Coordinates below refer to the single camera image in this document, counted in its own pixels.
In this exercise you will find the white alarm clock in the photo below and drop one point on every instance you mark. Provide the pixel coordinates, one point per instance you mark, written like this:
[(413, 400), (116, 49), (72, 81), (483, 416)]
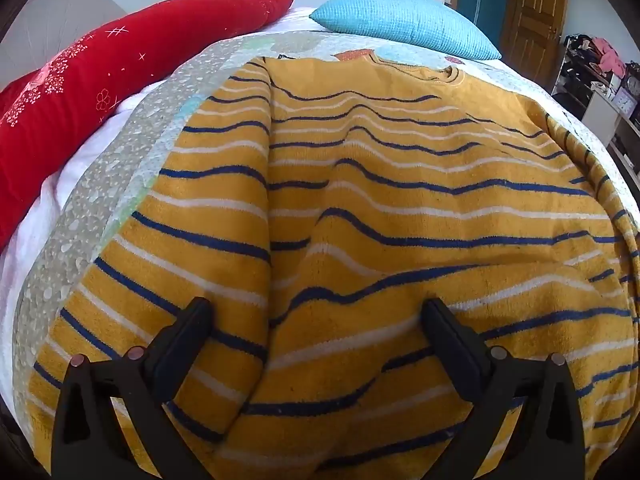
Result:
[(626, 103)]

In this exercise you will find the white shelf unit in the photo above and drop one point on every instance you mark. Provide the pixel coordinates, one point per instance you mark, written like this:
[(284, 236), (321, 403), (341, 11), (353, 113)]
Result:
[(602, 110)]

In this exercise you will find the light blue pillow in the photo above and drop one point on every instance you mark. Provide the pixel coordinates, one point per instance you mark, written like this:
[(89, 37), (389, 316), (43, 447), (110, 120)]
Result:
[(400, 20)]

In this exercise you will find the yellow striped sweater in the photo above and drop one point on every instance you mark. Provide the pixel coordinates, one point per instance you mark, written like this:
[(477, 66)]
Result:
[(380, 200)]

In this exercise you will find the heart printed bedspread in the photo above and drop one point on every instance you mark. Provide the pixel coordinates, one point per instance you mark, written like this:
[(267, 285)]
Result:
[(100, 195)]

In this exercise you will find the red patterned pillow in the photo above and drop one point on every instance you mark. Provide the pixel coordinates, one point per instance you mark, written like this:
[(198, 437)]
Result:
[(110, 80)]

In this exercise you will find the pile of clothes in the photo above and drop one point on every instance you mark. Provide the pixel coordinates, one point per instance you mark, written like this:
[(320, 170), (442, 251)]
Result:
[(607, 55)]

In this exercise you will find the black round clock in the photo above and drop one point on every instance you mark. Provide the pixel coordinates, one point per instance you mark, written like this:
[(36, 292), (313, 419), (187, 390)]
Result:
[(633, 84)]

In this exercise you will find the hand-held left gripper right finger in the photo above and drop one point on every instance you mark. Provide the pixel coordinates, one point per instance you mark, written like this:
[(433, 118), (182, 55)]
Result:
[(445, 330)]

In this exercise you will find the grey round headboard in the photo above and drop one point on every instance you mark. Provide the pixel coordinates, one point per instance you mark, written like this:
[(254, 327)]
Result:
[(50, 15)]

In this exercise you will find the wooden door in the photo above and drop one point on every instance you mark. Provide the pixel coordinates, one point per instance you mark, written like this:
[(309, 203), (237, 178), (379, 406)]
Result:
[(535, 15)]

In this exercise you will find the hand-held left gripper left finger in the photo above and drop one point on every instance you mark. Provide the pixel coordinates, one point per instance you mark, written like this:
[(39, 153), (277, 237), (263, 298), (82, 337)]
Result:
[(187, 327)]

